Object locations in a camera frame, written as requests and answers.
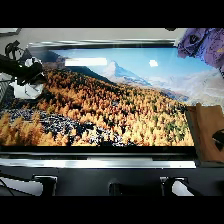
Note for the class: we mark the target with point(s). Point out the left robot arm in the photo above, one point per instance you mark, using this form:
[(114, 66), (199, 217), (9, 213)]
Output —
[(16, 69)]

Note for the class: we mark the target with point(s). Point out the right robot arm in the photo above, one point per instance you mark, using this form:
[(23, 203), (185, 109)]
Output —
[(219, 137)]

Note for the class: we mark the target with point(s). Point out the purple garment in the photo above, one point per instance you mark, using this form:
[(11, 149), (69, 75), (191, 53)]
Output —
[(204, 42)]

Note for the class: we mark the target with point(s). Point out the silver frame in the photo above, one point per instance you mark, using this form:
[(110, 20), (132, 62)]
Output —
[(100, 163)]

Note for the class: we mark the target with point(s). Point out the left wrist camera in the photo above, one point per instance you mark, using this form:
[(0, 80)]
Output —
[(12, 47)]

